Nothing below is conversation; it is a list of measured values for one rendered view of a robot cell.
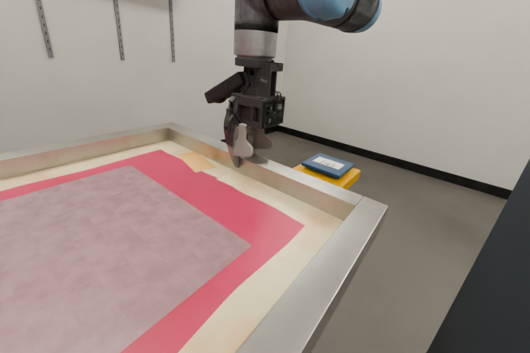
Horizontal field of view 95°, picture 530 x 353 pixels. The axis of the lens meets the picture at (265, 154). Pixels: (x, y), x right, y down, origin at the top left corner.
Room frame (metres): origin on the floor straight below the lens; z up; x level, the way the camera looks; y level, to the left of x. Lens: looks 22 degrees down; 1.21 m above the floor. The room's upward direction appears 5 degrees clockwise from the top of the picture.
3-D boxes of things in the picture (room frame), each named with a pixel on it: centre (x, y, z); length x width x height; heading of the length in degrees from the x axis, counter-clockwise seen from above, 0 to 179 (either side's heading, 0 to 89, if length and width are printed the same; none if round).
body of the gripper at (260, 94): (0.47, 0.03, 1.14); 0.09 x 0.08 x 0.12; 54
